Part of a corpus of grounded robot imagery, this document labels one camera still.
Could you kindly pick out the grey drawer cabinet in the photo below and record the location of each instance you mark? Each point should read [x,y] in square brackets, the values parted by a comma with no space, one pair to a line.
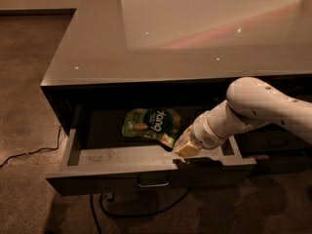
[181,54]

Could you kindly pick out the green snack bag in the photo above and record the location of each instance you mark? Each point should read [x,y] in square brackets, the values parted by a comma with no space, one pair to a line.
[162,125]

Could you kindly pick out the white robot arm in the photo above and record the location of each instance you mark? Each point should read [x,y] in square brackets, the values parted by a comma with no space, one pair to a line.
[250,104]

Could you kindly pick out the drawer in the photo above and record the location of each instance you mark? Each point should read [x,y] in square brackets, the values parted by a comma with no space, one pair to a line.
[270,139]
[281,163]
[98,159]

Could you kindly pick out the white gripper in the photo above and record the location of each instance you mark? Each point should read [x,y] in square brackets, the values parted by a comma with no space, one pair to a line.
[204,135]

